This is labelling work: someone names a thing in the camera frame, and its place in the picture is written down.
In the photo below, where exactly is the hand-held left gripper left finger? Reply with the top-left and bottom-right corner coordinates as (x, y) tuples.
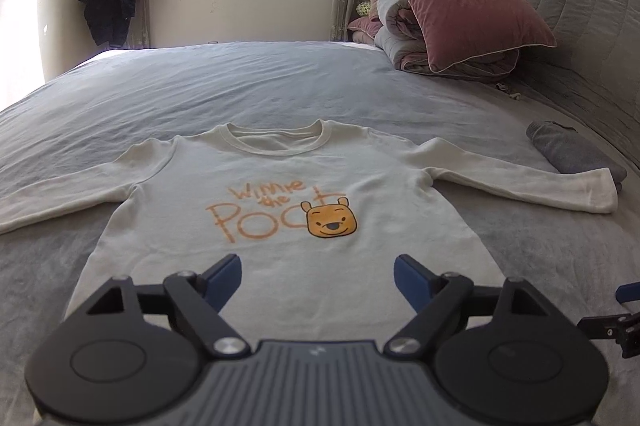
(85, 253), (252, 359)

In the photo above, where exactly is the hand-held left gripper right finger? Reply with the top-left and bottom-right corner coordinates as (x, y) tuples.
(385, 254), (553, 358)

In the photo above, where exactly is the white long-sleeve bear-print shirt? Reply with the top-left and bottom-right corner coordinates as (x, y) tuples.
(0, 118), (616, 342)

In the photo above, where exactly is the folded grey cloth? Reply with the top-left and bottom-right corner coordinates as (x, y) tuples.
(526, 120), (628, 193)

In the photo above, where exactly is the folded grey quilt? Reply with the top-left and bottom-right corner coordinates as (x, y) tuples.
(374, 0), (521, 82)

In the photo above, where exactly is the small pink cushion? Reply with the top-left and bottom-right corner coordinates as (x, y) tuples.
(347, 0), (387, 48)

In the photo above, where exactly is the pink velvet pillow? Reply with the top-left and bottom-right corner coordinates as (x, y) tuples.
(378, 0), (557, 74)

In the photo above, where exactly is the grey quilted headboard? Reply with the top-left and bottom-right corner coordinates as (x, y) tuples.
(487, 0), (640, 172)

